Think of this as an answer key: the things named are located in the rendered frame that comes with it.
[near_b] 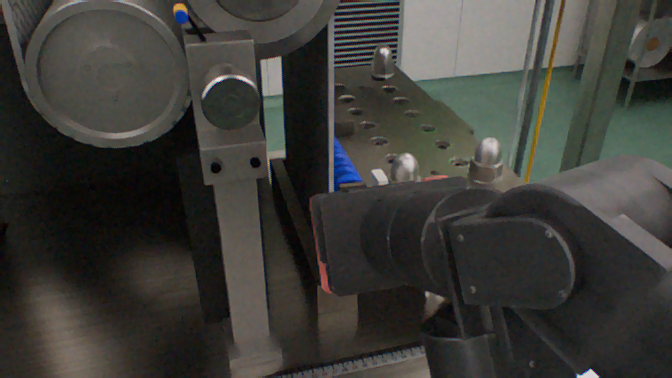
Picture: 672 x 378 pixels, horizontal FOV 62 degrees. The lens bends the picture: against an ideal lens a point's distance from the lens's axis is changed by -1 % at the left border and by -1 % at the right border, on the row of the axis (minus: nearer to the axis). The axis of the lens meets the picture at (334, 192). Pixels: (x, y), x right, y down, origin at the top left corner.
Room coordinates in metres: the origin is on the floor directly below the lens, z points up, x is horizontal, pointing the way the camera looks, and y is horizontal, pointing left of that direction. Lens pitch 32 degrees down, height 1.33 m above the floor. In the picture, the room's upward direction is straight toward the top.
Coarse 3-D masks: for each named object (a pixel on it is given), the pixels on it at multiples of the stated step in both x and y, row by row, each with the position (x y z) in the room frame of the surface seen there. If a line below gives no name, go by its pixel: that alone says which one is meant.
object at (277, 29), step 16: (192, 0) 0.43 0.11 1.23; (208, 0) 0.43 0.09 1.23; (304, 0) 0.45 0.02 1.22; (320, 0) 0.46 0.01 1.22; (208, 16) 0.43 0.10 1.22; (224, 16) 0.44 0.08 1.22; (288, 16) 0.45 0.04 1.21; (304, 16) 0.45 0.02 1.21; (224, 32) 0.44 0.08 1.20; (256, 32) 0.44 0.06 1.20; (272, 32) 0.45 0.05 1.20; (288, 32) 0.45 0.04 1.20
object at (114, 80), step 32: (64, 0) 0.43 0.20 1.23; (96, 0) 0.42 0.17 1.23; (128, 0) 0.43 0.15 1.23; (160, 0) 0.50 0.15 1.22; (64, 32) 0.42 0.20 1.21; (96, 32) 0.42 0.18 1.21; (128, 32) 0.43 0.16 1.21; (160, 32) 0.43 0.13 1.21; (32, 64) 0.40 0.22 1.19; (64, 64) 0.41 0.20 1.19; (96, 64) 0.42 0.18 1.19; (128, 64) 0.42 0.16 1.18; (160, 64) 0.43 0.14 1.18; (32, 96) 0.40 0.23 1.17; (64, 96) 0.41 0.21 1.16; (96, 96) 0.42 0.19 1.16; (128, 96) 0.42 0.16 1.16; (160, 96) 0.43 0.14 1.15; (64, 128) 0.41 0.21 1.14; (96, 128) 0.42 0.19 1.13; (128, 128) 0.42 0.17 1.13; (160, 128) 0.43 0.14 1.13
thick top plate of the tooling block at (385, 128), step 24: (336, 72) 0.83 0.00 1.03; (360, 72) 0.83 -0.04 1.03; (360, 96) 0.73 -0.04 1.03; (384, 96) 0.73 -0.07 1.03; (408, 96) 0.73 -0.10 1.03; (360, 120) 0.65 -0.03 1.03; (384, 120) 0.65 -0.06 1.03; (408, 120) 0.65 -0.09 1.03; (432, 120) 0.65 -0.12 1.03; (456, 120) 0.65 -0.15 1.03; (360, 144) 0.59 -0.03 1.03; (384, 144) 0.60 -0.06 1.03; (408, 144) 0.59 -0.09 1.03; (432, 144) 0.59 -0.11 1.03; (456, 144) 0.59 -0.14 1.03; (360, 168) 0.53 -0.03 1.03; (384, 168) 0.53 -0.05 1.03; (432, 168) 0.53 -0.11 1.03; (456, 168) 0.53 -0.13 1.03; (504, 168) 0.53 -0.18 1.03
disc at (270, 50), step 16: (176, 0) 0.44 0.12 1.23; (336, 0) 0.47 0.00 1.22; (192, 16) 0.44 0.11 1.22; (320, 16) 0.47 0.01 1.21; (192, 32) 0.44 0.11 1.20; (208, 32) 0.44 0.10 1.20; (304, 32) 0.46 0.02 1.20; (256, 48) 0.45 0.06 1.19; (272, 48) 0.46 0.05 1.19; (288, 48) 0.46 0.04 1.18
